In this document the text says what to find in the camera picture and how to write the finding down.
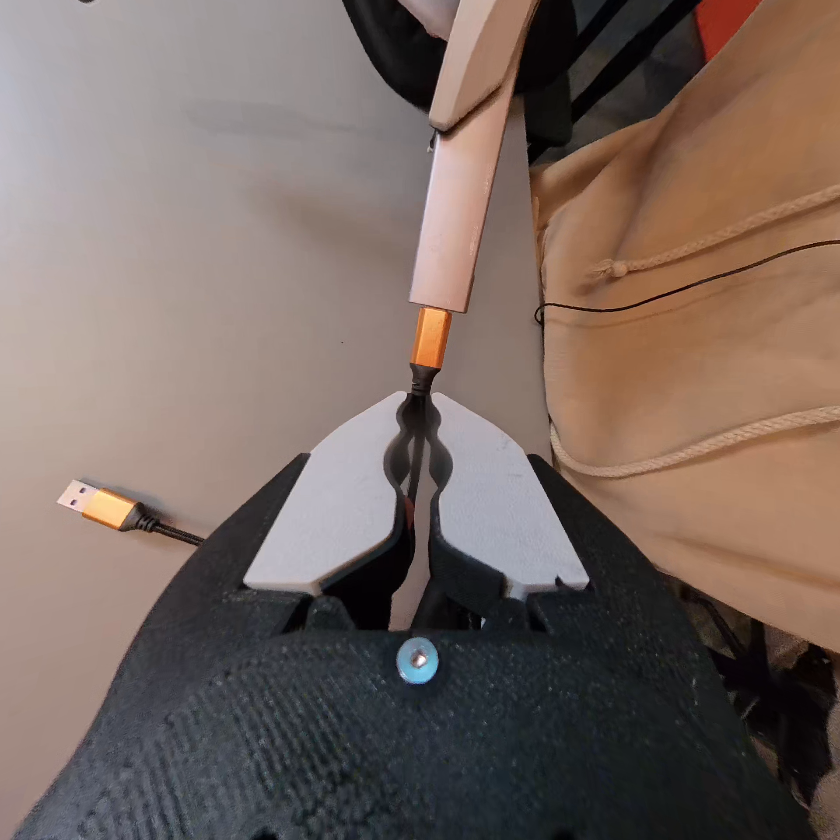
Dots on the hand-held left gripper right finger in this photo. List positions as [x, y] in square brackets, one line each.
[505, 512]

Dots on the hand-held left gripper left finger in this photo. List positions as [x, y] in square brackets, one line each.
[328, 505]

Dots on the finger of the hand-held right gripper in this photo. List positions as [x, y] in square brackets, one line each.
[430, 16]
[485, 59]

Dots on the grey usb hub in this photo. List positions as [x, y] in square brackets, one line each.
[453, 223]

